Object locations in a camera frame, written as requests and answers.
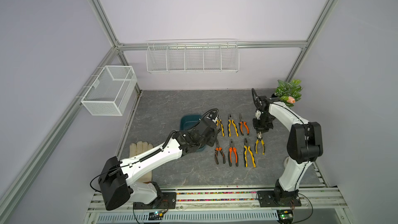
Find beige work glove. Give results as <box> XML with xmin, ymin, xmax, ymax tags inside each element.
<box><xmin>130</xmin><ymin>141</ymin><xmax>153</xmax><ymax>183</ymax></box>

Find white mesh wall basket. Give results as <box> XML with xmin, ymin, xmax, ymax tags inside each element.
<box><xmin>80</xmin><ymin>65</ymin><xmax>137</xmax><ymax>116</ymax></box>

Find white wire wall shelf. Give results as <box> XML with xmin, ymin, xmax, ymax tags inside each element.
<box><xmin>146</xmin><ymin>39</ymin><xmax>240</xmax><ymax>73</ymax></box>

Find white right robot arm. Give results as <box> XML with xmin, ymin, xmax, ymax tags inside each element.
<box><xmin>251</xmin><ymin>89</ymin><xmax>323</xmax><ymax>202</ymax></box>

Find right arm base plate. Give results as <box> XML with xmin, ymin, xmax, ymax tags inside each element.
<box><xmin>256</xmin><ymin>190</ymin><xmax>302</xmax><ymax>208</ymax></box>

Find large yellow black pliers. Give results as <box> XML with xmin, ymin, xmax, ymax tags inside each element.
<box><xmin>228</xmin><ymin>114</ymin><xmax>239</xmax><ymax>137</ymax></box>

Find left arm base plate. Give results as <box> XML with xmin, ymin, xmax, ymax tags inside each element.
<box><xmin>133</xmin><ymin>192</ymin><xmax>177</xmax><ymax>210</ymax></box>

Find green plant with pink flower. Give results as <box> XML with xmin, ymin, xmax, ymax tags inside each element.
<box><xmin>275</xmin><ymin>79</ymin><xmax>303</xmax><ymax>107</ymax></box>

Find roll of tape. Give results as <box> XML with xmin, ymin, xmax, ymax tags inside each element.
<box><xmin>284</xmin><ymin>157</ymin><xmax>290</xmax><ymax>171</ymax></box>

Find teal plastic storage box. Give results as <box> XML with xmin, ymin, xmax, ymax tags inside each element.
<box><xmin>177</xmin><ymin>115</ymin><xmax>209</xmax><ymax>156</ymax></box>

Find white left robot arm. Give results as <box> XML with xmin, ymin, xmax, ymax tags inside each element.
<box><xmin>98</xmin><ymin>113</ymin><xmax>219</xmax><ymax>211</ymax></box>

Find orange black combination pliers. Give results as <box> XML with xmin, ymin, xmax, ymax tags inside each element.
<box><xmin>228</xmin><ymin>140</ymin><xmax>238</xmax><ymax>167</ymax></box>

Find orange black long nose pliers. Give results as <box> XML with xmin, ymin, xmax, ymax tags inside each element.
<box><xmin>215</xmin><ymin>141</ymin><xmax>226</xmax><ymax>164</ymax></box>

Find yellow black long nose pliers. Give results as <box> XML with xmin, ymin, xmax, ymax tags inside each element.
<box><xmin>255</xmin><ymin>132</ymin><xmax>265</xmax><ymax>155</ymax></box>

